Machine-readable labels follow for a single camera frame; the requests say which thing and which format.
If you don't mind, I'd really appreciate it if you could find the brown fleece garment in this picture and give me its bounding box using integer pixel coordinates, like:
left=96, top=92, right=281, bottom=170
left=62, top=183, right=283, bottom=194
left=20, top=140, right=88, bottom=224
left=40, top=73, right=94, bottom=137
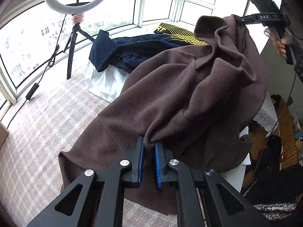
left=59, top=15, right=266, bottom=215

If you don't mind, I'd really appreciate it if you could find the right hand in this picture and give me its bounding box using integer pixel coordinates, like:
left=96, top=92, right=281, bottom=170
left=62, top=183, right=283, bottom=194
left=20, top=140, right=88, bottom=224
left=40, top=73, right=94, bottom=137
left=264, top=28, right=294, bottom=58

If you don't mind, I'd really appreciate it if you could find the black yellow patterned garment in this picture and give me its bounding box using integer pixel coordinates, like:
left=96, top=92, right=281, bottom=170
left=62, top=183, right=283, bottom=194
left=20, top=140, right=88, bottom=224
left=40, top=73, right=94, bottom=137
left=154, top=23, right=208, bottom=46

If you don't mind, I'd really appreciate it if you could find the navy blue garment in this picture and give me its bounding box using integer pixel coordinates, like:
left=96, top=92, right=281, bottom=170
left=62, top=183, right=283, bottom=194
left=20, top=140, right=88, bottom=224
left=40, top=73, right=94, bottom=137
left=89, top=30, right=187, bottom=74

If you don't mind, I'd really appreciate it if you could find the pink plaid tablecloth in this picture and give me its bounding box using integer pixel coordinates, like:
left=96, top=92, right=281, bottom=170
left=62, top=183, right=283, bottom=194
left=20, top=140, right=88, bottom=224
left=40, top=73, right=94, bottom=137
left=0, top=49, right=207, bottom=227

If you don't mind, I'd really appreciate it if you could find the black sparkly tweed clothing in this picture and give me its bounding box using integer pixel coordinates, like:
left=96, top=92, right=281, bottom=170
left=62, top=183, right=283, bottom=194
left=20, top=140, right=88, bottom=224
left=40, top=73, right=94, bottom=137
left=243, top=164, right=302, bottom=226

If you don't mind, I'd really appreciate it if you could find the wooden slatted panel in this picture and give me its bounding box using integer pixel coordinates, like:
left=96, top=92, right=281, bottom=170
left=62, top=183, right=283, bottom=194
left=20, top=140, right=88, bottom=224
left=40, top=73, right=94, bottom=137
left=242, top=94, right=301, bottom=187

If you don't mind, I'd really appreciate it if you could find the wooden board panel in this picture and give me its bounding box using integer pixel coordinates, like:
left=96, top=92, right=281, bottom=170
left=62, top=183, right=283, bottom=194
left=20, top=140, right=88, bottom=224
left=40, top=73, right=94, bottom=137
left=0, top=122, right=9, bottom=149

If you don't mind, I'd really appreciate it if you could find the black tripod stand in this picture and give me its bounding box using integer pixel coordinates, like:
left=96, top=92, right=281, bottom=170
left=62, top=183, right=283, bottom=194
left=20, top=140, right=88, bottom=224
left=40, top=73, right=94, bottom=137
left=63, top=13, right=94, bottom=80

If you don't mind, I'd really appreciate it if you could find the black power cable with adapter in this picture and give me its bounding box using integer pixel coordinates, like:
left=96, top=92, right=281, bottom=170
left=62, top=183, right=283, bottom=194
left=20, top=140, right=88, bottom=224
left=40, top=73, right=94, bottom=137
left=7, top=14, right=68, bottom=129

